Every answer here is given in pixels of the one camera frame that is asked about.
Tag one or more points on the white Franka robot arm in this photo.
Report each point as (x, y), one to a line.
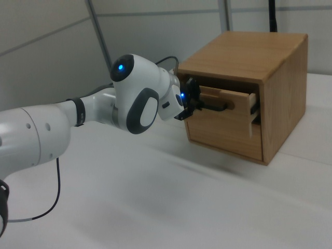
(64, 124)

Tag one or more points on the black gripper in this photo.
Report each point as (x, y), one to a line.
(188, 94)

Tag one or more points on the wooden two-drawer cabinet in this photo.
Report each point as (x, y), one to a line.
(282, 109)

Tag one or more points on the grey partition post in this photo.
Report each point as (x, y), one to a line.
(227, 15)
(102, 39)

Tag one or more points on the black vertical pole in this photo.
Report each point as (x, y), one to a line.
(273, 15)

